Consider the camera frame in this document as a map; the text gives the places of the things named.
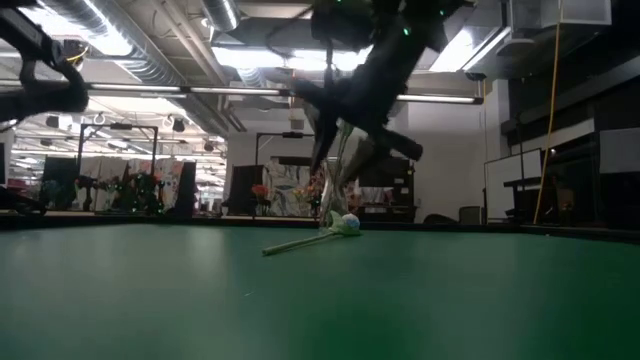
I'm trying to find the mixed colour flower bunch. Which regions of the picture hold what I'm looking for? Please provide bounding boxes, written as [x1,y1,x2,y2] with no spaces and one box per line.
[294,184,321,214]

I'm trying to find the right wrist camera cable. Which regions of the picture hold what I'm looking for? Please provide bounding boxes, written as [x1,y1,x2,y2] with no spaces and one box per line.
[264,9,335,99]

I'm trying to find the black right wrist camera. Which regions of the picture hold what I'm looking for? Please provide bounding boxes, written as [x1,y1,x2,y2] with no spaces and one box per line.
[309,0,375,51]

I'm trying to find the black cabinet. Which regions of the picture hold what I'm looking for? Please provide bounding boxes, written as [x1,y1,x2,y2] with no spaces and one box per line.
[357,155,416,224]

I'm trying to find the silver ceiling duct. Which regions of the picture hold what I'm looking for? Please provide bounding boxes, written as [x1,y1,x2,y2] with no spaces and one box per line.
[202,0,241,32]

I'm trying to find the whiteboard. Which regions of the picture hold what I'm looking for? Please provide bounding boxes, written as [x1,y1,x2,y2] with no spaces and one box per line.
[483,148,545,221]

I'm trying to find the green table mat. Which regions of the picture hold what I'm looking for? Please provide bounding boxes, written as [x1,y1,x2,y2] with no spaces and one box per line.
[0,223,640,360]

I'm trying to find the black gantry frame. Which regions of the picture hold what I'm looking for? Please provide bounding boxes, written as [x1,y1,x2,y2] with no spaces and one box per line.
[76,122,160,211]
[254,131,321,169]

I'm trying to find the yellow cable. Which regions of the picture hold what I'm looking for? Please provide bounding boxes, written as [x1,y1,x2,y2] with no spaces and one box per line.
[532,0,564,225]

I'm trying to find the distant black robot arms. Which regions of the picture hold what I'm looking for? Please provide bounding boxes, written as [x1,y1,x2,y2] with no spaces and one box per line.
[81,167,166,215]

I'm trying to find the long ceiling light strip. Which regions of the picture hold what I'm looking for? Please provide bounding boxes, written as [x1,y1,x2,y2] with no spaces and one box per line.
[84,82,485,105]

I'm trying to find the white artificial tulip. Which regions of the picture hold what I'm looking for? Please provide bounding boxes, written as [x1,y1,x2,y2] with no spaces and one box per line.
[262,210,362,257]

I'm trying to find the orange flower bunch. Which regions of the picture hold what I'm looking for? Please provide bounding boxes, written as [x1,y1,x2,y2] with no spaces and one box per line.
[251,183,271,217]

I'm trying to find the grey bin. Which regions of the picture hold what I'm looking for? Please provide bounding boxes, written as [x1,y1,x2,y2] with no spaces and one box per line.
[458,205,482,226]

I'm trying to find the black upright panel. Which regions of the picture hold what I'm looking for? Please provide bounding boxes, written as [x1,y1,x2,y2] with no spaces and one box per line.
[174,160,198,218]
[227,164,265,216]

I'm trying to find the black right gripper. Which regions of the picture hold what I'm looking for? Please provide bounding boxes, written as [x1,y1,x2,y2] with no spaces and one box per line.
[292,52,425,185]

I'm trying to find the dark side table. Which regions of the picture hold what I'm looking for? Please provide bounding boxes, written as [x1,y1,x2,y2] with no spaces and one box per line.
[502,177,544,224]

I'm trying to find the clear glass vase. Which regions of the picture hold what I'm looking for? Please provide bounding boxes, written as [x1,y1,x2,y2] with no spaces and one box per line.
[318,157,351,232]

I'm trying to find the black ceiling cable reel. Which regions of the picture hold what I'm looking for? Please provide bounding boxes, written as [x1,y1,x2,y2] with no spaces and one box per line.
[63,38,91,65]

